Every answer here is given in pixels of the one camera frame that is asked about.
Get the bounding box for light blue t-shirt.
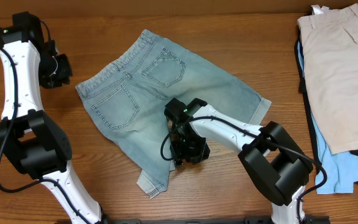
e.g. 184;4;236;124
295;40;358;194

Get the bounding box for light blue denim shorts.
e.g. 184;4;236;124
76;30;271;198

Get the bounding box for black garment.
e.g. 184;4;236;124
293;12;358;187

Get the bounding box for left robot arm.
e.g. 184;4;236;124
0;11;109;223

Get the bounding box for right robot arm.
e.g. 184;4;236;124
164;98;315;223

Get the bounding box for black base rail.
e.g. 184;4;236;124
54;215;331;224

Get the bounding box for beige shorts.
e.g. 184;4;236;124
298;4;358;154

